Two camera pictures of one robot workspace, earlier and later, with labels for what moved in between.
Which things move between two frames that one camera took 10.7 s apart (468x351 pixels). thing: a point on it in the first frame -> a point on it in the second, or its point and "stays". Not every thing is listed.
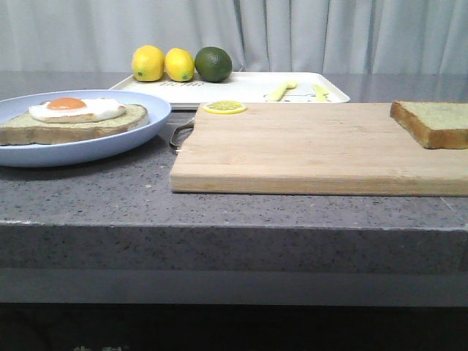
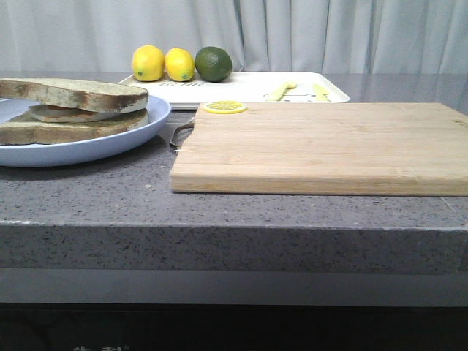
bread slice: [29, 129] stays
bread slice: [442, 125] -> [77, 93]
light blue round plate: [64, 153] stays
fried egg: [70, 110] stays
